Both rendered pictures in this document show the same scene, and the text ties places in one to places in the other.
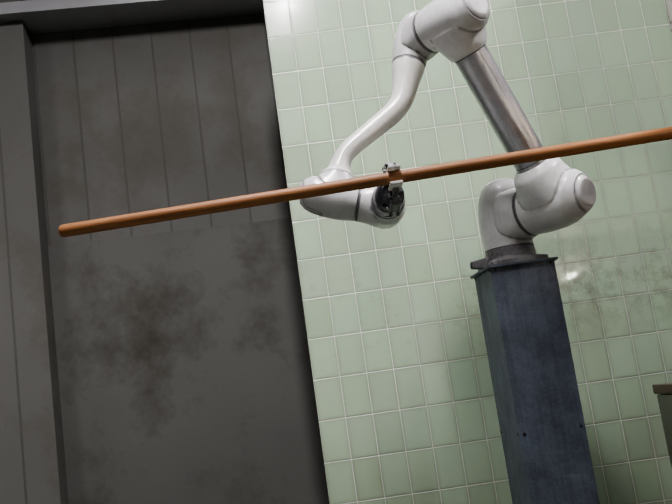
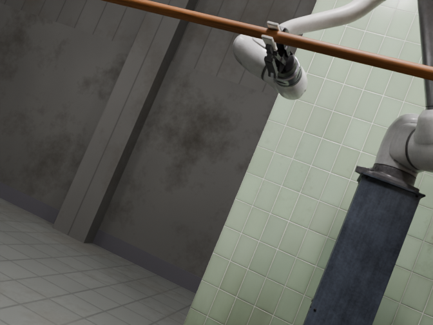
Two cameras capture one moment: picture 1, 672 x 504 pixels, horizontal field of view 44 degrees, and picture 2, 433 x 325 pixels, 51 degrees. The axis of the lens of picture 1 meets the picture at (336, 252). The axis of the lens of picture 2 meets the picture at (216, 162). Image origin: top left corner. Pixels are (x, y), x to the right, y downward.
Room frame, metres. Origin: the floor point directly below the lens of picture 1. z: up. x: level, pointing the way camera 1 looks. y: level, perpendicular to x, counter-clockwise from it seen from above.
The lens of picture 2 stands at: (0.83, -0.59, 0.73)
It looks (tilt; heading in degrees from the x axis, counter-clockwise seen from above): 4 degrees up; 22
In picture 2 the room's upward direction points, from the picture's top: 23 degrees clockwise
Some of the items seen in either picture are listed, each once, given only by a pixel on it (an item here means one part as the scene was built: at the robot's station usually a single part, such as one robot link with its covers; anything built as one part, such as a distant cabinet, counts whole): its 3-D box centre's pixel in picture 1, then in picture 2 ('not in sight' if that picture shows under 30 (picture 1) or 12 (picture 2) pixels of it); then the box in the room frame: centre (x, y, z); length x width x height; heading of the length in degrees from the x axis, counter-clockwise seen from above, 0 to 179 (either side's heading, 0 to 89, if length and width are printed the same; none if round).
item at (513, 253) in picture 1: (504, 258); (386, 177); (2.58, -0.52, 1.03); 0.22 x 0.18 x 0.06; 96
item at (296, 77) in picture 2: (388, 200); (286, 69); (2.13, -0.16, 1.16); 0.09 x 0.06 x 0.09; 91
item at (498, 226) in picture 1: (505, 214); (407, 144); (2.57, -0.55, 1.17); 0.18 x 0.16 x 0.22; 39
